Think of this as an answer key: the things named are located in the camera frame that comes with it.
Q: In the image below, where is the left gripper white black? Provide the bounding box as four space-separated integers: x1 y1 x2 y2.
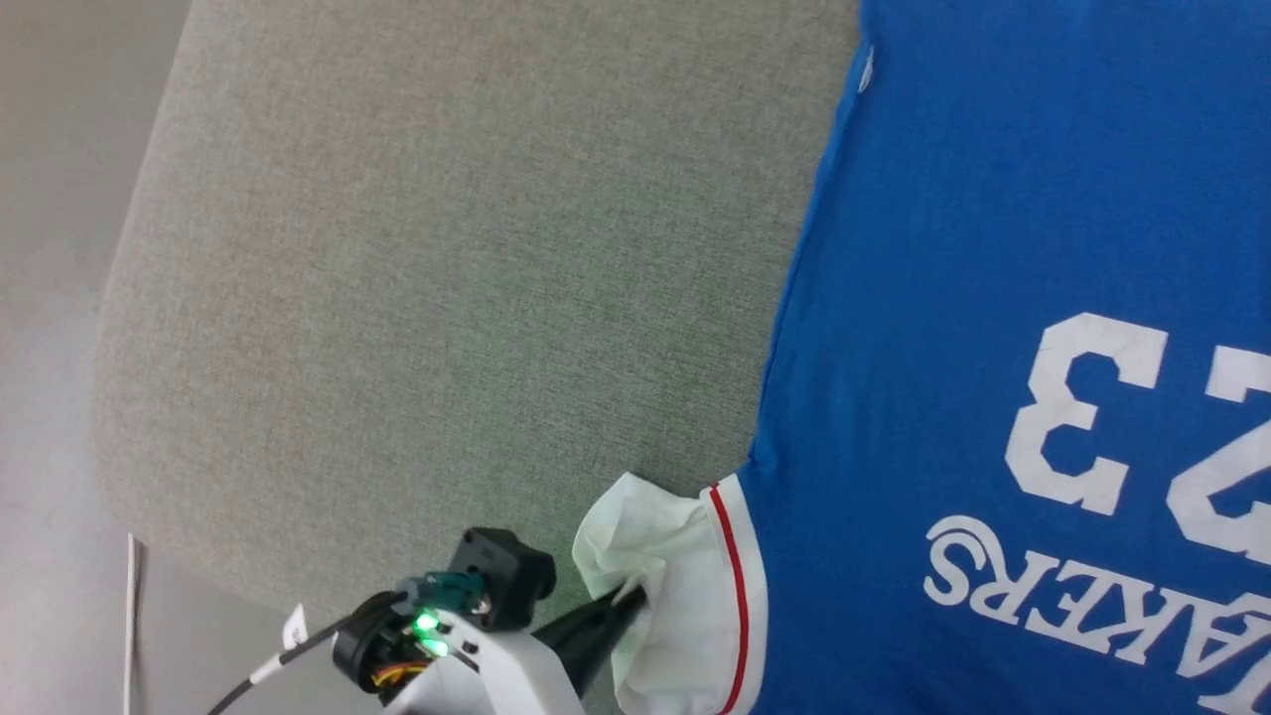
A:
331 586 648 715

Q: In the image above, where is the blue jersey white red trim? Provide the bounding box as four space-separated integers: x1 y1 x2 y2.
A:
573 0 1271 715

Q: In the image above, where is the grey fabric sofa seat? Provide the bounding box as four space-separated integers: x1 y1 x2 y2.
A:
92 0 865 715

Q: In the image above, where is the thin white floor strip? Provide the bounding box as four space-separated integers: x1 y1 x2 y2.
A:
122 533 141 715

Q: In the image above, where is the left gripper black cable teal plug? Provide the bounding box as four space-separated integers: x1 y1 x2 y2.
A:
206 570 490 715

